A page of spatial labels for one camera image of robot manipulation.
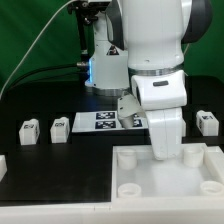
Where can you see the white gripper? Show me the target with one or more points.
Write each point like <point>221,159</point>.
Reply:
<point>162,98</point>

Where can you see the white square table top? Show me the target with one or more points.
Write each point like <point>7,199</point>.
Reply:
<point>197,171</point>

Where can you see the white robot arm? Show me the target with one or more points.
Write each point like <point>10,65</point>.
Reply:
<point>138,48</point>

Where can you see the white sheet with tags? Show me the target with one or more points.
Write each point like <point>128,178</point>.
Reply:
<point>96,122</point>

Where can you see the white L-shaped obstacle fence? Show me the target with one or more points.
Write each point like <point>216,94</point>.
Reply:
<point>193,210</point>

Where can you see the white block at left edge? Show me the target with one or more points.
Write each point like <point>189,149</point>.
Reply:
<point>3,167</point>

